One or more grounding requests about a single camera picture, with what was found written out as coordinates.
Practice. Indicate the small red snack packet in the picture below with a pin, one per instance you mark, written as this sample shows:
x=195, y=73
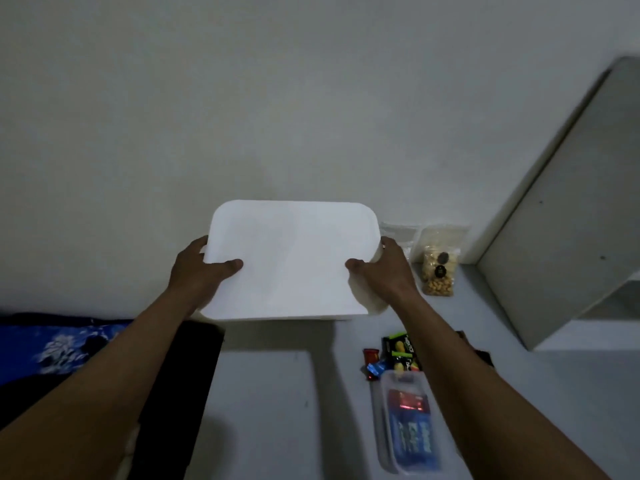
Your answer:
x=407, y=400

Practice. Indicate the person's right forearm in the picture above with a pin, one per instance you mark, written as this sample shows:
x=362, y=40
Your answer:
x=490, y=394

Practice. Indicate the clear bag of yellow sticks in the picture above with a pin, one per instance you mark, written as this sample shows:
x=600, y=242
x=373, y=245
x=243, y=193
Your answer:
x=445, y=239

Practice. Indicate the person's left hand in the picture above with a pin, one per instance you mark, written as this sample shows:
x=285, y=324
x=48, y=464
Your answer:
x=197, y=274

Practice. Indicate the bunch of dark blue packets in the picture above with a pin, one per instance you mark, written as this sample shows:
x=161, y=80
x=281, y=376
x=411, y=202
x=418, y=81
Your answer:
x=415, y=444

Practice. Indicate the person's left forearm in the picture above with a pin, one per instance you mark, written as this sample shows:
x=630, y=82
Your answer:
x=100, y=394

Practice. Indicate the blue patterned fabric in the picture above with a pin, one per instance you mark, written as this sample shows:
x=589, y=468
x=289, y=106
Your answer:
x=50, y=349

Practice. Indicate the white wooden shelf unit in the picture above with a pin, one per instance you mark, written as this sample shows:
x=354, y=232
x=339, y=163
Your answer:
x=565, y=219

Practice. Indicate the person's right hand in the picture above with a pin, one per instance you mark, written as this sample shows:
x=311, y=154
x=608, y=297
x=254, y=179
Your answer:
x=390, y=274

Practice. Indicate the pile of small snack bars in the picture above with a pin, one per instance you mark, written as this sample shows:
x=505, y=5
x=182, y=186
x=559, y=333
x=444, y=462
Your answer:
x=400, y=352

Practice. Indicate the clear bag of black snacks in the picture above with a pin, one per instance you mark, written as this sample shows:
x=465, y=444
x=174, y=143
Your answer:
x=400, y=232

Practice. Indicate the white bin lid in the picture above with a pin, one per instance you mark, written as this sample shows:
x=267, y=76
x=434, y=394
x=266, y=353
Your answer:
x=290, y=259

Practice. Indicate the clear plastic container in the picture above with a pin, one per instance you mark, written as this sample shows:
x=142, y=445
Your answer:
x=382, y=434

